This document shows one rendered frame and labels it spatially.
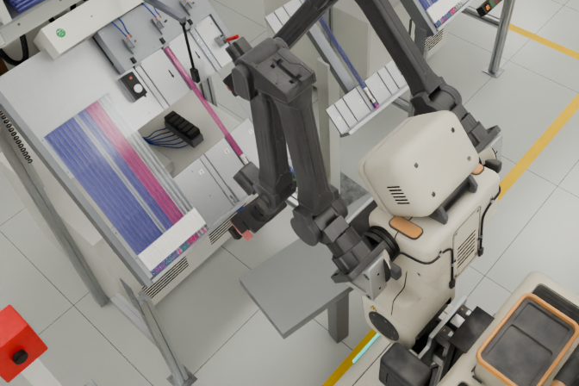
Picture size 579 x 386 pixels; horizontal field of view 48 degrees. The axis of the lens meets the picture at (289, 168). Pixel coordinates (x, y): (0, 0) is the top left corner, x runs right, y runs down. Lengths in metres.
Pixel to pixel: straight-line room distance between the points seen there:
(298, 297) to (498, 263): 1.10
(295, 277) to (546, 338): 0.77
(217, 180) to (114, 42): 0.52
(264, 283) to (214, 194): 0.32
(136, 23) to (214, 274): 1.22
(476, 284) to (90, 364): 1.56
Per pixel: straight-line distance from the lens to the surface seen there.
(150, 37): 1.98
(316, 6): 1.60
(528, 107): 3.45
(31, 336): 2.00
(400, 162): 1.29
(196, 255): 2.68
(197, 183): 2.03
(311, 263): 2.07
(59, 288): 2.96
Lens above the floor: 2.37
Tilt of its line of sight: 50 degrees down
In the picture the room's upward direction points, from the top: 6 degrees counter-clockwise
